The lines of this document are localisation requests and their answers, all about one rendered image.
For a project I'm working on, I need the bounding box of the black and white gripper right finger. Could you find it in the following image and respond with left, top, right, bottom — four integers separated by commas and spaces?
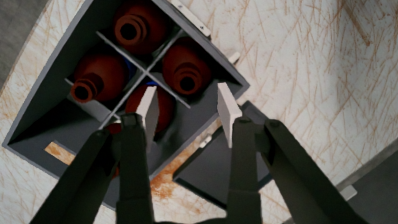
217, 83, 369, 224

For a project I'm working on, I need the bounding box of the dark grey rectangular tray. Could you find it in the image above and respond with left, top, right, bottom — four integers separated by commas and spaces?
172, 99, 273, 211

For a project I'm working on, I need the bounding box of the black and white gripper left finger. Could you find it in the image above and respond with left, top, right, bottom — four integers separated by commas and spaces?
29, 87, 159, 224

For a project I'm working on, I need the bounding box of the dark grey crate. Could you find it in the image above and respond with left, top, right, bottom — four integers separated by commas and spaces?
1, 0, 237, 181

